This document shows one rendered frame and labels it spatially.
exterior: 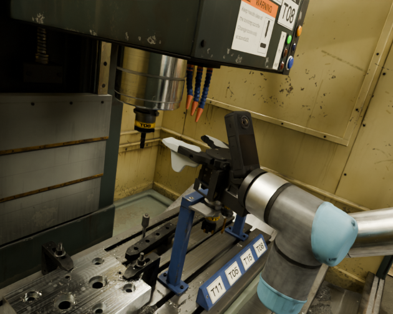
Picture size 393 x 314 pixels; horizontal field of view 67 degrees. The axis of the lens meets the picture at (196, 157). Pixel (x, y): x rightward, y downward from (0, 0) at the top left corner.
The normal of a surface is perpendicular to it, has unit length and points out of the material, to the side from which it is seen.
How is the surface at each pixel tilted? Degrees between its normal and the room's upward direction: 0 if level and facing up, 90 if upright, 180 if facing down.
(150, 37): 90
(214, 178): 90
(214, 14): 90
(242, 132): 60
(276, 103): 90
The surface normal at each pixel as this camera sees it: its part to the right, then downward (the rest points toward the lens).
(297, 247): -0.51, 0.20
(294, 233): -0.74, 0.08
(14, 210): 0.78, 0.34
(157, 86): 0.35, 0.38
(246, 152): 0.62, -0.15
